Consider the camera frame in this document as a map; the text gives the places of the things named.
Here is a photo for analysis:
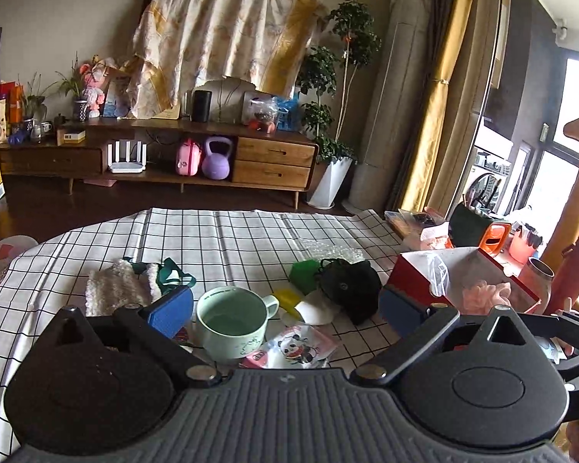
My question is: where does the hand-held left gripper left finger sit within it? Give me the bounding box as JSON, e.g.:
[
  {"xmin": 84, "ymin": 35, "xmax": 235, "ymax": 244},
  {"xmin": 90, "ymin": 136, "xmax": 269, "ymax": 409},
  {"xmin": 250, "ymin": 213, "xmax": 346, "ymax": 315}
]
[{"xmin": 53, "ymin": 286, "xmax": 223, "ymax": 389}]

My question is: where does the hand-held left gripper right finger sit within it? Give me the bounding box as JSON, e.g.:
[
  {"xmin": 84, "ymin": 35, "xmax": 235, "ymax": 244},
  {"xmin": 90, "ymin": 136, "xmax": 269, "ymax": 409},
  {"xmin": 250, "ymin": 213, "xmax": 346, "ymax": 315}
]
[{"xmin": 350, "ymin": 284, "xmax": 536, "ymax": 387}]

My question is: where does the red cardboard box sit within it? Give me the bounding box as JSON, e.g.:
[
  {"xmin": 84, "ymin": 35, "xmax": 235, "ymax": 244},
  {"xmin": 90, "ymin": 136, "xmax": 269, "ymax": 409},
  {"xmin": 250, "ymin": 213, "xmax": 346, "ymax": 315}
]
[{"xmin": 380, "ymin": 246, "xmax": 542, "ymax": 320}]

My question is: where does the bubble wrap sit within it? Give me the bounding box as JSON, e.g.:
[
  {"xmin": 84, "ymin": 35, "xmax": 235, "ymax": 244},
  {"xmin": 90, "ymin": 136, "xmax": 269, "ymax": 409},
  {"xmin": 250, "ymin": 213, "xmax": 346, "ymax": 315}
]
[{"xmin": 295, "ymin": 238, "xmax": 366, "ymax": 267}]

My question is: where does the bright green cloth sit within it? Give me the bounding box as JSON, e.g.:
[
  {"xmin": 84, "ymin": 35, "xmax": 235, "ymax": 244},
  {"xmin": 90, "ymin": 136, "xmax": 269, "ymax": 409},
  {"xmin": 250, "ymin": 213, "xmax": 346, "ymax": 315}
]
[{"xmin": 288, "ymin": 259, "xmax": 325, "ymax": 296}]

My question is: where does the yellow soft item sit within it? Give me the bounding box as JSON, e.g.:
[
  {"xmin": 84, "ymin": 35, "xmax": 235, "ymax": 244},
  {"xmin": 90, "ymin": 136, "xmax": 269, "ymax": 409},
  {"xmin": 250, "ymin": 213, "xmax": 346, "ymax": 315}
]
[{"xmin": 271, "ymin": 288, "xmax": 303, "ymax": 320}]

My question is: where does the dark green face mask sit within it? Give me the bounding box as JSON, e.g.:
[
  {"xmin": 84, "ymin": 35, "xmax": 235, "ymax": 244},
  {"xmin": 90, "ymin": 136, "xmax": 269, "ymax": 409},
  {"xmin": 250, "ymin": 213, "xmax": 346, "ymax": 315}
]
[{"xmin": 130, "ymin": 257, "xmax": 197, "ymax": 297}]

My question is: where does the clear plastic bag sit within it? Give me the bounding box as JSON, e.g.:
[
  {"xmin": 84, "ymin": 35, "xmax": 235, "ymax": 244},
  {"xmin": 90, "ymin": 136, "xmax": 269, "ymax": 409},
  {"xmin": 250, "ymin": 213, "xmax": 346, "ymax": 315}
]
[{"xmin": 423, "ymin": 251, "xmax": 453, "ymax": 298}]

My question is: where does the black face mask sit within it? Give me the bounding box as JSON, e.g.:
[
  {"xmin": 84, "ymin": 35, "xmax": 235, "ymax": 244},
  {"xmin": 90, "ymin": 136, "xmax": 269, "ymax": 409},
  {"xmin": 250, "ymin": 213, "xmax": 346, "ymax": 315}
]
[{"xmin": 315, "ymin": 257, "xmax": 383, "ymax": 327}]

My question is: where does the white fluffy knit cloth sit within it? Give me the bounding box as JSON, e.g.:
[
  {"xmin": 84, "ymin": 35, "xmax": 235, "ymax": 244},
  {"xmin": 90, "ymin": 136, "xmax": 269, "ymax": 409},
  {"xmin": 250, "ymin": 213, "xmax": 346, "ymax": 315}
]
[{"xmin": 86, "ymin": 258, "xmax": 162, "ymax": 318}]

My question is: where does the mint green mug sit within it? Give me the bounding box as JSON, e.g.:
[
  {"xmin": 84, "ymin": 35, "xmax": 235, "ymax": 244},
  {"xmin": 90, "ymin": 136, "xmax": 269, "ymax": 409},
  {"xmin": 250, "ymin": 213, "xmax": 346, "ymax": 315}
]
[{"xmin": 195, "ymin": 286, "xmax": 281, "ymax": 365}]

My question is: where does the glass jar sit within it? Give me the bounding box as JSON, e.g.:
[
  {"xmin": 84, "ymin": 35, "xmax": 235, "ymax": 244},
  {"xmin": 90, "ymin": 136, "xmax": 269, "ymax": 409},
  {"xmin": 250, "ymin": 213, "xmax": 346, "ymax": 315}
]
[{"xmin": 518, "ymin": 257, "xmax": 557, "ymax": 301}]

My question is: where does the orange white snack bag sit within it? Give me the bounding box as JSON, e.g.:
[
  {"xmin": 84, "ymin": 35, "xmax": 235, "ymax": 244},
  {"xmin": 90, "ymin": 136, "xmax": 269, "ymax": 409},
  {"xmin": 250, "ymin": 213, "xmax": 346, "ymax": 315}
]
[{"xmin": 416, "ymin": 224, "xmax": 453, "ymax": 252}]

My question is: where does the pink fluffy item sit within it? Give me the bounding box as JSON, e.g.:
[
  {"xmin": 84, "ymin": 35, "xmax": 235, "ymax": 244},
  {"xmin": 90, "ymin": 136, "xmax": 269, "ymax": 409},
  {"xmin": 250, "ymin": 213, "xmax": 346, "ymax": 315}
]
[{"xmin": 462, "ymin": 281, "xmax": 513, "ymax": 314}]

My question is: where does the clear plastic box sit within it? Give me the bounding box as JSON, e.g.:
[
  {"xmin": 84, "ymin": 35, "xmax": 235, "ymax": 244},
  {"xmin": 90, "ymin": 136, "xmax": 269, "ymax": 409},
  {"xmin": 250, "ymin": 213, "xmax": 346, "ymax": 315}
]
[{"xmin": 383, "ymin": 208, "xmax": 447, "ymax": 241}]

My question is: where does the checkered tablecloth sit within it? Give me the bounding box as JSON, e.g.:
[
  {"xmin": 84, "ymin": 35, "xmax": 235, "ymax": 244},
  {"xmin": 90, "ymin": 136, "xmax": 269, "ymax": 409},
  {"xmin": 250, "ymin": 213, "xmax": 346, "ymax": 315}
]
[{"xmin": 0, "ymin": 208, "xmax": 406, "ymax": 449}]

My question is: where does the pink cup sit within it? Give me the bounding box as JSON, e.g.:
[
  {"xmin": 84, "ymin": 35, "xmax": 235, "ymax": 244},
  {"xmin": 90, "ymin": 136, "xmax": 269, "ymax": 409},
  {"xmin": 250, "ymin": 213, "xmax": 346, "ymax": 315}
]
[{"xmin": 508, "ymin": 224, "xmax": 544, "ymax": 264}]

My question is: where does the green and orange organizer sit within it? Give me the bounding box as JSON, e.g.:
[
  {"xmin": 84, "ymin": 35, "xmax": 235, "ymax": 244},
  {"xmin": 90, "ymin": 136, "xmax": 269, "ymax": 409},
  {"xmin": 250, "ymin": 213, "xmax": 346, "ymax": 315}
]
[{"xmin": 448, "ymin": 201, "xmax": 513, "ymax": 257}]

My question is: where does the panda print packet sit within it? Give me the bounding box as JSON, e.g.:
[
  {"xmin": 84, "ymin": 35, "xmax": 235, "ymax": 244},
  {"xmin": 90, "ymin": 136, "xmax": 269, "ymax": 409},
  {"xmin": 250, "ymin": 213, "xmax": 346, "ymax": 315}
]
[{"xmin": 240, "ymin": 324, "xmax": 339, "ymax": 370}]

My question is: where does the white planter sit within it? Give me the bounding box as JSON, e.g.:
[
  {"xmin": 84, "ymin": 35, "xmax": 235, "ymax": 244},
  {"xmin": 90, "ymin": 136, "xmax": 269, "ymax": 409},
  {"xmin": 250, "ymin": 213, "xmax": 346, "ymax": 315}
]
[{"xmin": 306, "ymin": 157, "xmax": 354, "ymax": 210}]

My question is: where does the white router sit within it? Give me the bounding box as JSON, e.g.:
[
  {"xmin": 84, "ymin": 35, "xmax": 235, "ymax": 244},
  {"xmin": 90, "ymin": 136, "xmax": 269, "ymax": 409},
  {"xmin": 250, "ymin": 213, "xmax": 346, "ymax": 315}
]
[{"xmin": 107, "ymin": 139, "xmax": 148, "ymax": 175}]

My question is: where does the pink toy case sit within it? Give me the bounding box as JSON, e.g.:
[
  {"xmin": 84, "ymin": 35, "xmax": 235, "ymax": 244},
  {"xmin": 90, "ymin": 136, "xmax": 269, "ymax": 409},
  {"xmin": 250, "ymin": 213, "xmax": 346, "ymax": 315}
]
[{"xmin": 175, "ymin": 137, "xmax": 203, "ymax": 176}]

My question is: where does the purple kettlebell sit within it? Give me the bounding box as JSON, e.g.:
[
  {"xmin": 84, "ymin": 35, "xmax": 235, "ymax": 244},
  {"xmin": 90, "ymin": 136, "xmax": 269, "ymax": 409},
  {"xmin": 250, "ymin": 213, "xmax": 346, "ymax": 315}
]
[{"xmin": 201, "ymin": 135, "xmax": 234, "ymax": 181}]

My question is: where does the washing machine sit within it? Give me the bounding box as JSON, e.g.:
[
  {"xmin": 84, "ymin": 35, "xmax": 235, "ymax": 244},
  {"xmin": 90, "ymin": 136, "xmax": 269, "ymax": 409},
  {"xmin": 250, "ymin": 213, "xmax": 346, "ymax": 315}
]
[{"xmin": 472, "ymin": 152, "xmax": 515, "ymax": 214}]

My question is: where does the round white cushion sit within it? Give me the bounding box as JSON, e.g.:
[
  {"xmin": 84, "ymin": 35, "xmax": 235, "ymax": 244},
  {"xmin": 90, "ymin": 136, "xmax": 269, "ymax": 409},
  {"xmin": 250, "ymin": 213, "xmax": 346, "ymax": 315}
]
[{"xmin": 0, "ymin": 235, "xmax": 38, "ymax": 274}]

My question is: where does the wooden media cabinet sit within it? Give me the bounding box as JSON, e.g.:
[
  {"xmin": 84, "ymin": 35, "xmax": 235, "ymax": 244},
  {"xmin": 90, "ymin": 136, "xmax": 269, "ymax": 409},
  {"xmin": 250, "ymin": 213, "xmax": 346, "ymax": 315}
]
[{"xmin": 0, "ymin": 116, "xmax": 320, "ymax": 210}]

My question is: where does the small yellow box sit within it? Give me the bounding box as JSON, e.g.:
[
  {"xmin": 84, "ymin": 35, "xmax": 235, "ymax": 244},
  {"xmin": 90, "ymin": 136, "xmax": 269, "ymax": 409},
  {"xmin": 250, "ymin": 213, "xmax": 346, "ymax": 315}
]
[{"xmin": 56, "ymin": 125, "xmax": 87, "ymax": 146}]

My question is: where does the black cylinder speaker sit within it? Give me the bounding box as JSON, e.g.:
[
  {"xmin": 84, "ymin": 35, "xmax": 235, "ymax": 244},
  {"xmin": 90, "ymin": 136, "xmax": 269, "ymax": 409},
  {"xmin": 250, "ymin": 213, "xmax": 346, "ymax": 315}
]
[{"xmin": 192, "ymin": 89, "xmax": 214, "ymax": 123}]

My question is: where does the plastic bag of fruit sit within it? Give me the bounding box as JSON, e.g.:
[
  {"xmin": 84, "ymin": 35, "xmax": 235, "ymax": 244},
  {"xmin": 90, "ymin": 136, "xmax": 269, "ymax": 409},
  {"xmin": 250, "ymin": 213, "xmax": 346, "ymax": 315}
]
[{"xmin": 242, "ymin": 91, "xmax": 279, "ymax": 134}]

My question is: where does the picture box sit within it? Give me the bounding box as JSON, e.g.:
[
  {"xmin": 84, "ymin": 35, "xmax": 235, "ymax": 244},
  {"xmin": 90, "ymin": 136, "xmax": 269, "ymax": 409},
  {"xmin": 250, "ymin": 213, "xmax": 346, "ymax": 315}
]
[{"xmin": 102, "ymin": 77, "xmax": 130, "ymax": 118}]

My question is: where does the white shell shaped lamp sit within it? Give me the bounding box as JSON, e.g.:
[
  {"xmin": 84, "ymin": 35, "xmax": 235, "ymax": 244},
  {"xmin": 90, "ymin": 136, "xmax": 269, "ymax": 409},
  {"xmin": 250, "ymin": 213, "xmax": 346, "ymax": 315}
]
[{"xmin": 207, "ymin": 76, "xmax": 260, "ymax": 125}]

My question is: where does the small potted plant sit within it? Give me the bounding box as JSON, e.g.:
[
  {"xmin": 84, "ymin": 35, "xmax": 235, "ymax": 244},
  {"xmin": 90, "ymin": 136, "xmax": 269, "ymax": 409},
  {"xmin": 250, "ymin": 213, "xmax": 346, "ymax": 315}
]
[{"xmin": 54, "ymin": 52, "xmax": 91, "ymax": 123}]

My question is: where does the blue packet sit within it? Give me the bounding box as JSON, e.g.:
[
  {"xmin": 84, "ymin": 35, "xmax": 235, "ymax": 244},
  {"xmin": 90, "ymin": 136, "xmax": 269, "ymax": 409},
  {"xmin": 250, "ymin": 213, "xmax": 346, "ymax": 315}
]
[{"xmin": 274, "ymin": 96, "xmax": 303, "ymax": 132}]

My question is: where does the yellow curtain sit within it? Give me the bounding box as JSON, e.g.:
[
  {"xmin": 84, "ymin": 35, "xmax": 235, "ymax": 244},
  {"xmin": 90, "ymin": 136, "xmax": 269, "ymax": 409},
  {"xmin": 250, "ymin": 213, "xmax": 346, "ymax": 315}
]
[{"xmin": 396, "ymin": 0, "xmax": 479, "ymax": 214}]

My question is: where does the pink doll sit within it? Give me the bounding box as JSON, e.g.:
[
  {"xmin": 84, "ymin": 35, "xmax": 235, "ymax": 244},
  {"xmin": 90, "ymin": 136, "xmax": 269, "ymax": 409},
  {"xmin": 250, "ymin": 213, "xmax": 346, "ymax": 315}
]
[{"xmin": 78, "ymin": 54, "xmax": 117, "ymax": 119}]

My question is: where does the leafy plant in vase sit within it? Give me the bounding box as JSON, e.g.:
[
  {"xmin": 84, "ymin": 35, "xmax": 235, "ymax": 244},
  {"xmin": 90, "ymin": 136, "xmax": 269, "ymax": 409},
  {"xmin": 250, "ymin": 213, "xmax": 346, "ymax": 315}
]
[{"xmin": 18, "ymin": 73, "xmax": 48, "ymax": 143}]

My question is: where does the orange gift bag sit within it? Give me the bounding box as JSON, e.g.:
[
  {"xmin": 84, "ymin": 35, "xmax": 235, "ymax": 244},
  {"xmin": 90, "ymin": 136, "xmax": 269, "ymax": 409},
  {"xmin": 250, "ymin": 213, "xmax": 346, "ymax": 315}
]
[{"xmin": 0, "ymin": 81, "xmax": 26, "ymax": 126}]

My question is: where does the green indoor tree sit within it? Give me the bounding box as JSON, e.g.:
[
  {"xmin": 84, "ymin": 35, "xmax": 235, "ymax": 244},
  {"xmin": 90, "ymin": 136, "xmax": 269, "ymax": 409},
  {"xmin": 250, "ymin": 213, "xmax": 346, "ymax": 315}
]
[{"xmin": 293, "ymin": 0, "xmax": 383, "ymax": 164}]

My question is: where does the floral sheet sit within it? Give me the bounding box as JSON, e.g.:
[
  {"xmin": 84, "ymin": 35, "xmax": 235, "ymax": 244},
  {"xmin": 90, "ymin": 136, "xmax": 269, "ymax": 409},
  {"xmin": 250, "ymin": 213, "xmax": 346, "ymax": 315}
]
[{"xmin": 125, "ymin": 0, "xmax": 330, "ymax": 120}]

